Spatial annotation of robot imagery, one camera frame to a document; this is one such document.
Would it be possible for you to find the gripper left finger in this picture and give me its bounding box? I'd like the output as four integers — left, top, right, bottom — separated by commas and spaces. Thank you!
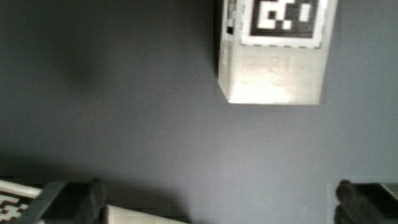
14, 179, 106, 224

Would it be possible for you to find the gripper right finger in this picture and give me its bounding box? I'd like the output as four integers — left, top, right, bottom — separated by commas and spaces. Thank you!
333, 180, 398, 224

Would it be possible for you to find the white leg with tag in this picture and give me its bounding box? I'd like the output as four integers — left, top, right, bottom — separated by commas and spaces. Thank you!
218, 0, 339, 105

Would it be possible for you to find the white square tabletop part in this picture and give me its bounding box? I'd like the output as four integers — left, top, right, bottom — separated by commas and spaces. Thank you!
106, 205, 186, 224

